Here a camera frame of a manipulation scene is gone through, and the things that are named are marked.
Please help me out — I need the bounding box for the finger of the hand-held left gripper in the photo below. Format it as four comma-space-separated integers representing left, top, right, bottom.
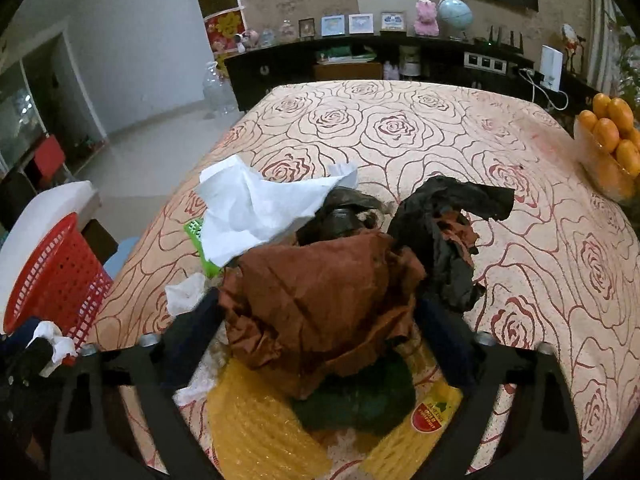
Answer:
0, 317, 41, 356

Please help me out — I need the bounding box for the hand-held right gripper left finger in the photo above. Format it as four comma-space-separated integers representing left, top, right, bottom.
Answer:
50, 287, 226, 480

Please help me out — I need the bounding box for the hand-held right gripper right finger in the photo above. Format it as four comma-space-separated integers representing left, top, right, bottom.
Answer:
415, 295, 586, 480

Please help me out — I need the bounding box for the red plastic basket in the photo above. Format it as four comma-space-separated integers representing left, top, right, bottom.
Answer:
2, 212, 113, 356

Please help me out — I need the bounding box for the brown paper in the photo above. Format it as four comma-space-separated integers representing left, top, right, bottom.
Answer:
219, 230, 427, 401

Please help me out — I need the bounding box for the black plastic bag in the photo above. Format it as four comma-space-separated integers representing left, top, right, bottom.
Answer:
387, 176, 516, 313

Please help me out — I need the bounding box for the small white tissue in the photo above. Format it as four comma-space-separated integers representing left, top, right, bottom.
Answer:
165, 272, 208, 316

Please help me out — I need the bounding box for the yellow packet with red sticker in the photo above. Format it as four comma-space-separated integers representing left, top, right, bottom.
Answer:
360, 350, 466, 476

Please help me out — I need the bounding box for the green plastic piece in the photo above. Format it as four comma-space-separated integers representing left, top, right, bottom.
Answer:
184, 217, 223, 278

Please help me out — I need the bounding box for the light blue stool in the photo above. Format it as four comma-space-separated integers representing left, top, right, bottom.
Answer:
102, 237, 138, 281

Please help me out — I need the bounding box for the dark green plastic bag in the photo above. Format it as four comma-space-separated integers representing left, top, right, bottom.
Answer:
292, 355, 416, 436

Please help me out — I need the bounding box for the yellow bubble wrap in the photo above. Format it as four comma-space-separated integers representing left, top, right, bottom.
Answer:
207, 360, 331, 480

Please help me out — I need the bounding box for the white crumpled paper sheet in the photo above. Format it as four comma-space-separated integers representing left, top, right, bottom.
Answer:
197, 155, 359, 268

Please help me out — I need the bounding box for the white chair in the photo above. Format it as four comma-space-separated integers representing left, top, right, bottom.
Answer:
0, 180, 101, 333

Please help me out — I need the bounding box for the dark glossy crumpled bag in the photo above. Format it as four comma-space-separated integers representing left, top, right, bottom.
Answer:
297, 187, 396, 247

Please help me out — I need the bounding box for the red chair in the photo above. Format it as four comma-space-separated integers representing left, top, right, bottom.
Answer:
32, 135, 68, 181

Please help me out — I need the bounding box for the rose printed tablecloth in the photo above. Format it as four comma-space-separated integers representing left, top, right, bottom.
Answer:
87, 80, 633, 480

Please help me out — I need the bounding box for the clear large water bottle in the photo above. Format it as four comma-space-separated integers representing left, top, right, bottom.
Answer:
202, 60, 241, 117

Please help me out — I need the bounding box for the glass bowl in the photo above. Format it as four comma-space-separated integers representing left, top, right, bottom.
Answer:
572, 115, 640, 203

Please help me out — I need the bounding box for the black sideboard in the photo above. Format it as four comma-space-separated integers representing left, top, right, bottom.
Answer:
222, 35, 571, 113

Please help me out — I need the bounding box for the white jar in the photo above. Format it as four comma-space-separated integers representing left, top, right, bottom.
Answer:
400, 45, 422, 78

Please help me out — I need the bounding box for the white socket panel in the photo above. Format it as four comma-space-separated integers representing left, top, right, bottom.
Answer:
462, 51, 510, 72

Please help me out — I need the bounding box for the brown cardboard box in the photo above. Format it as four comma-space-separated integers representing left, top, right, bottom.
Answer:
314, 61, 382, 81

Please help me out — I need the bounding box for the red floral poster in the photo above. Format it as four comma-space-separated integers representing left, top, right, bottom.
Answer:
202, 7, 247, 56

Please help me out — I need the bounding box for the white box device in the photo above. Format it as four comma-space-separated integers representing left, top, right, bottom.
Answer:
539, 45, 565, 92

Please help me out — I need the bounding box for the black router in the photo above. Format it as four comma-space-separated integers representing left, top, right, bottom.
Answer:
474, 26, 525, 51

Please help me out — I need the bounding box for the green folded cloth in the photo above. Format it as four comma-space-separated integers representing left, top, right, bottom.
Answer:
320, 45, 376, 63

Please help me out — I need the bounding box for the pink plush toy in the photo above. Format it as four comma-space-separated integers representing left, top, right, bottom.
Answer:
413, 0, 441, 37

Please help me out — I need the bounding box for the light blue globe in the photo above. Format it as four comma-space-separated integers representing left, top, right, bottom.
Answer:
438, 0, 474, 41

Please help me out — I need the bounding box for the white red figurine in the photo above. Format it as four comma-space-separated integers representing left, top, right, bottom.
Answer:
560, 23, 586, 73

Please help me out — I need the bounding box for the green plant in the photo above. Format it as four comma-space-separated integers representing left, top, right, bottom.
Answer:
612, 10, 640, 106

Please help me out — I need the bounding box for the beige board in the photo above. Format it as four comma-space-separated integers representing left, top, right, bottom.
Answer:
357, 0, 418, 16

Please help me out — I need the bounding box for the white cable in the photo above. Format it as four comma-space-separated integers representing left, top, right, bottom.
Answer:
517, 67, 568, 111

